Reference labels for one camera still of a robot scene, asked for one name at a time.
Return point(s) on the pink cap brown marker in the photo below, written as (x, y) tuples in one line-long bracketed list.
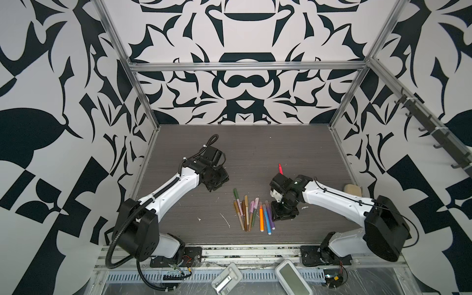
[(250, 217)]

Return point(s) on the brown marker pen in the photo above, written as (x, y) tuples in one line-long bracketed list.
[(244, 215)]

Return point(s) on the white handheld device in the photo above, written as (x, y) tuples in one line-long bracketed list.
[(226, 281)]

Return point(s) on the small circuit board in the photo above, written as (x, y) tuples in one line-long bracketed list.
[(335, 278)]

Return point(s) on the orange highlighter pen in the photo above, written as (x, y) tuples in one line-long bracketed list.
[(261, 218)]

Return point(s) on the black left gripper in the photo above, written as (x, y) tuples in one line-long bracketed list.
[(224, 177)]

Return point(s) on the gold cap cream marker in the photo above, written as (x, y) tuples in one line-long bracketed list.
[(247, 207)]

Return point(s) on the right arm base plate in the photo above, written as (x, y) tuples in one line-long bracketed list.
[(313, 256)]

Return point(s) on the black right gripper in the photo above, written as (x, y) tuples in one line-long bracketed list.
[(276, 214)]

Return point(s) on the tan marker pen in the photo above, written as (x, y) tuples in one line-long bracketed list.
[(239, 215)]

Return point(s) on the grey screen device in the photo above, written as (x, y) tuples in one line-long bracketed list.
[(291, 279)]

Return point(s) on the beige sponge block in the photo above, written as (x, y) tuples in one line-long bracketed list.
[(353, 190)]

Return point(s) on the purple highlighter pen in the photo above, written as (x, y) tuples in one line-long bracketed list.
[(269, 212)]

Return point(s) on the blue highlighter pen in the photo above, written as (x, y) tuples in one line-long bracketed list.
[(266, 220)]

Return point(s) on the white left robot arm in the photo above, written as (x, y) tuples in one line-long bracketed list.
[(136, 232)]

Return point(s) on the black wall hook rail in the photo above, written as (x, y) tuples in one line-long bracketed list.
[(430, 125)]

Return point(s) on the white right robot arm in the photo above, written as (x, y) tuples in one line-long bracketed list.
[(382, 231)]

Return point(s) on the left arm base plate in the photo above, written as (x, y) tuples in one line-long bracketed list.
[(185, 257)]

